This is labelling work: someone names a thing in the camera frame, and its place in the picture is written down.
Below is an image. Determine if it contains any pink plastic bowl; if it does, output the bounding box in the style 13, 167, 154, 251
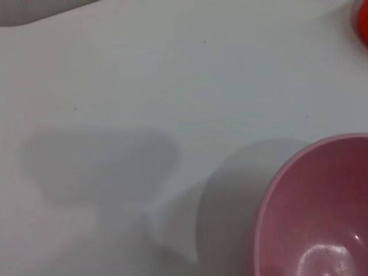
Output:
247, 132, 368, 276

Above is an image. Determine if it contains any orange toy pear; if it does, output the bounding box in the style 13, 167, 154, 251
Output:
356, 0, 368, 45

